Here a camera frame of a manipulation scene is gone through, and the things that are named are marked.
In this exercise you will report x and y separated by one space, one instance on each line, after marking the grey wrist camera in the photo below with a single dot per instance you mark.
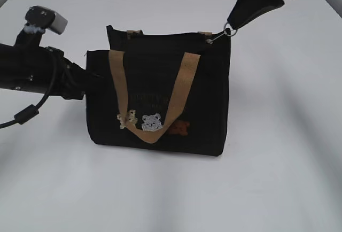
46 18

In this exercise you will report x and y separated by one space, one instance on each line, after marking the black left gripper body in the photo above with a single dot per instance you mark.
35 69

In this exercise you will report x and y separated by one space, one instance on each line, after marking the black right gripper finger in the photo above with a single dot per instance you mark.
246 11

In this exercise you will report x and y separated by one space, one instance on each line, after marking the black canvas tote bag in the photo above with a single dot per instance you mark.
161 92

